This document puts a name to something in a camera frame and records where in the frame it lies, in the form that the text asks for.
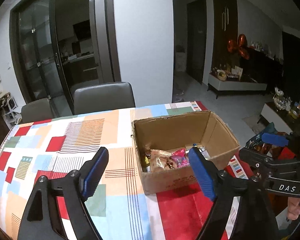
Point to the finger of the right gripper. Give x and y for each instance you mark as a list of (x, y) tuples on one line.
[(268, 167), (274, 139)]

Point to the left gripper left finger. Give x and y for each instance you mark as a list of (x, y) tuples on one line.
[(41, 218)]

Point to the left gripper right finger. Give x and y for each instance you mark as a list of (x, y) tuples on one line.
[(255, 218)]

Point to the pink snack packet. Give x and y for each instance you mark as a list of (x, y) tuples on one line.
[(180, 157)]

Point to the gold fortune biscuits packet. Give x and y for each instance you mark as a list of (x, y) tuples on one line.
[(161, 160)]

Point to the black white snack bar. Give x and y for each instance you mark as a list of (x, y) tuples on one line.
[(202, 151)]

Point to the dark twisted wrapper candy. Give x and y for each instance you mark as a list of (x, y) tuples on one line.
[(146, 161)]

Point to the right hand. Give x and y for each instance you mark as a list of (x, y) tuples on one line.
[(293, 211)]

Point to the red wooden chair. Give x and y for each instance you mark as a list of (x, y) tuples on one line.
[(256, 144)]

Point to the white low cabinet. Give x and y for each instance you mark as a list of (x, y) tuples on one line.
[(221, 88)]

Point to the brown cardboard box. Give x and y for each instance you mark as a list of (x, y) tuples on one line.
[(162, 144)]

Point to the colourful patchwork tablecloth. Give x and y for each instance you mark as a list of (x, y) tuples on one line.
[(119, 207)]

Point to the red foil balloons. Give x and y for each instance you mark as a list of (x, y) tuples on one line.
[(239, 46)]

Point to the grey chair left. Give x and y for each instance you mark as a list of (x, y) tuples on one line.
[(38, 110)]

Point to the grey chair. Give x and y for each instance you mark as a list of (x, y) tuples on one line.
[(38, 110), (103, 97)]

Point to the white shoe rack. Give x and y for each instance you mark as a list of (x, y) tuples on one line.
[(9, 110)]

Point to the grey chair middle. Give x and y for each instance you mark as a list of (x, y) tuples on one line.
[(103, 97)]

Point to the glass sliding door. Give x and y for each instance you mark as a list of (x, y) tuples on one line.
[(59, 45)]

